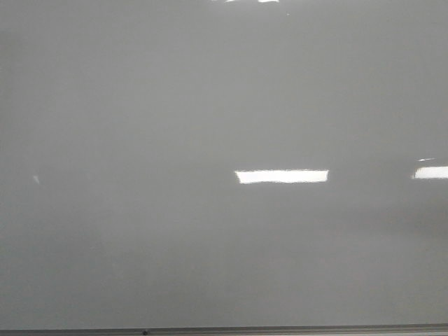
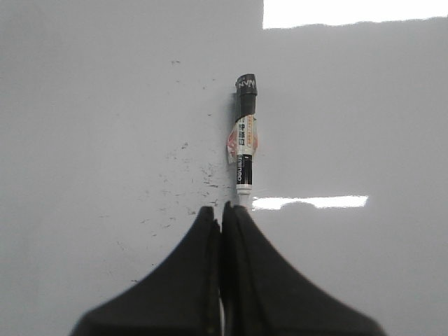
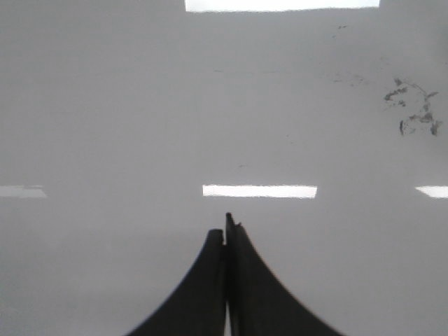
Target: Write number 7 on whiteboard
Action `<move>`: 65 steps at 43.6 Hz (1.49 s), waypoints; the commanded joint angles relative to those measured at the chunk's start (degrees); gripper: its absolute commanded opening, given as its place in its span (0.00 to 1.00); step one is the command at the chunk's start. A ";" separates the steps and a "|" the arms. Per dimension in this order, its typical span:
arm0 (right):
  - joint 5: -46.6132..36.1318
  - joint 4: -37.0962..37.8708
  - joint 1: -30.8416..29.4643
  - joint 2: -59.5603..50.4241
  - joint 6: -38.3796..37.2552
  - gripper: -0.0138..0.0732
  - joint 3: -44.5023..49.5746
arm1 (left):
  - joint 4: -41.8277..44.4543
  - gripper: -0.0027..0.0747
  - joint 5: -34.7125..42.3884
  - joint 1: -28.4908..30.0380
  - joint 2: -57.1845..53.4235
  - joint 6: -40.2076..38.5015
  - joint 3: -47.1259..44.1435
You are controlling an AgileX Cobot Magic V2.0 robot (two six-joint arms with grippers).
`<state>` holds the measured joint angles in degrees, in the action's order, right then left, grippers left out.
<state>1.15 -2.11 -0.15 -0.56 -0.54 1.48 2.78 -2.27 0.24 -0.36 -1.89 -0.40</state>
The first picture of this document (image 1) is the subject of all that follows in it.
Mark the white glossy whiteboard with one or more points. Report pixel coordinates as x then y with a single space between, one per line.
169 164

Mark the grey aluminium whiteboard tray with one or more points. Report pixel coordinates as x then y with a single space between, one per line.
404 329

